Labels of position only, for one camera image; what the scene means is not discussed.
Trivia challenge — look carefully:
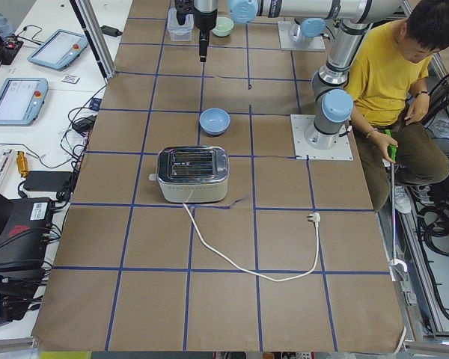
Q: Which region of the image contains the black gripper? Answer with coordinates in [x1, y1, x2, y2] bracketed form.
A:
[174, 0, 194, 25]
[194, 0, 218, 62]

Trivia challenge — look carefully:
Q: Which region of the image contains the green bowl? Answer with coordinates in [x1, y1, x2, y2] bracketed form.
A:
[212, 16, 234, 37]

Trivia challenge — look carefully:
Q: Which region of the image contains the blue bowl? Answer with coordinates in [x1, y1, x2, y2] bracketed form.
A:
[199, 108, 231, 135]

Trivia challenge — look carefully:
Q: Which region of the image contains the clear plastic container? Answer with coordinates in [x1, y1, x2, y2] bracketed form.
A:
[167, 7, 194, 42]

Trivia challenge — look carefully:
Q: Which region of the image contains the black power adapter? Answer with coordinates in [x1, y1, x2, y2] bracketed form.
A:
[100, 25, 123, 37]

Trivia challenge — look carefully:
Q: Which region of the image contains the upper teach pendant tablet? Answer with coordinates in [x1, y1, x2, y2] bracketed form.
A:
[27, 29, 88, 70]

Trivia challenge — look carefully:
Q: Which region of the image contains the teach pendant tablet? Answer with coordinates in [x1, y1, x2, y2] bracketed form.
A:
[0, 78, 49, 126]
[27, 29, 88, 70]

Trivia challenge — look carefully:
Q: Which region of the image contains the cream steel toaster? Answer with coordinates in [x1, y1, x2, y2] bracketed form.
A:
[149, 146, 229, 203]

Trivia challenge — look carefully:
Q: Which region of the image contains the lower teach pendant tablet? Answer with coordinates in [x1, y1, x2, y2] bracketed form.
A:
[0, 78, 49, 126]

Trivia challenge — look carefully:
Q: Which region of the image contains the person in yellow shirt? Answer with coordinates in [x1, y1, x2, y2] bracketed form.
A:
[345, 1, 449, 214]

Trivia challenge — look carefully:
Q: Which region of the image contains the orange metal cylinder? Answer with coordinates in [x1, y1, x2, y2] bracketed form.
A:
[16, 151, 29, 178]

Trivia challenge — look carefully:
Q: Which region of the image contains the black power brick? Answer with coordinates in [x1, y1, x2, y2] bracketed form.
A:
[23, 171, 72, 192]

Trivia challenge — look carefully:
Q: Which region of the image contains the black computer box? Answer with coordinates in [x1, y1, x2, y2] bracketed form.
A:
[0, 194, 55, 272]

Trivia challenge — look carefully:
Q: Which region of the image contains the aluminium frame post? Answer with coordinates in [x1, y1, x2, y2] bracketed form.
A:
[69, 0, 116, 79]

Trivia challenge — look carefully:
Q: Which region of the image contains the white toaster power cable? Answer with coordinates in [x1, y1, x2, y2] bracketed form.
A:
[182, 201, 322, 283]

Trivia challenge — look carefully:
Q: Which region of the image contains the green handled grabber stick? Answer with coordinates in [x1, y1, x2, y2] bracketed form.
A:
[385, 144, 408, 280]

